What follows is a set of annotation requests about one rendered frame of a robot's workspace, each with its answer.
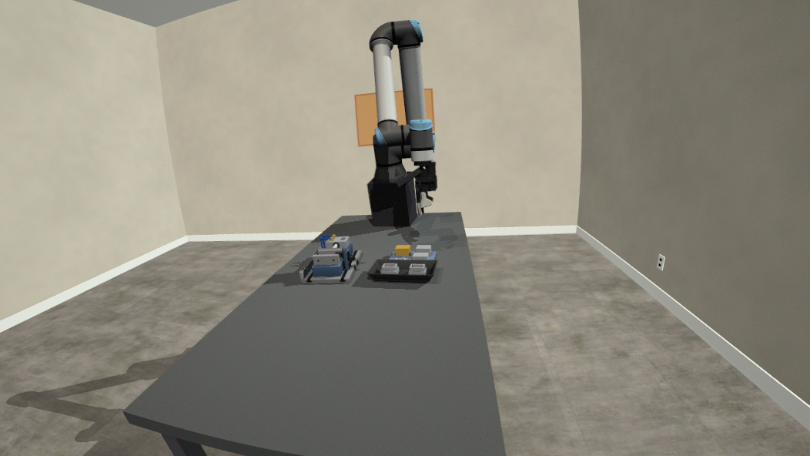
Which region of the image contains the yellow brass block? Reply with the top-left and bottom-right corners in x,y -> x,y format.
395,245 -> 411,257

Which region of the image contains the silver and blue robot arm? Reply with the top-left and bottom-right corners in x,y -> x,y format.
370,20 -> 435,188

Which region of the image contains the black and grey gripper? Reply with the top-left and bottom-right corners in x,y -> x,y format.
414,161 -> 437,217

